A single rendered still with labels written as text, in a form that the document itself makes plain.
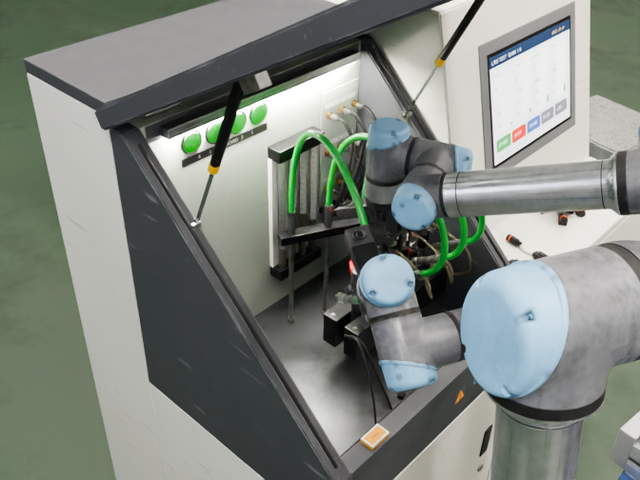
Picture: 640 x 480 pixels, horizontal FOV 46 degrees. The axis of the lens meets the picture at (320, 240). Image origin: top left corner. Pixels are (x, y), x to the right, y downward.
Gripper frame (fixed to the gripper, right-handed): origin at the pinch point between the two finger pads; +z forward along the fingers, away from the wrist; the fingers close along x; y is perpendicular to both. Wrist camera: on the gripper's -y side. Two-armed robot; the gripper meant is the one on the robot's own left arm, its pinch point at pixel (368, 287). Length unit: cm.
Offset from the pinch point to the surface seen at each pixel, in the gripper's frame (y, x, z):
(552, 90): -41, 68, 55
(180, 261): -14.2, -32.0, -1.7
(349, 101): -46, 11, 33
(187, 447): 21, -48, 41
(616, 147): -46, 153, 211
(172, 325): -4.7, -39.1, 14.2
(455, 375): 21.4, 13.9, 20.2
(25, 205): -104, -133, 229
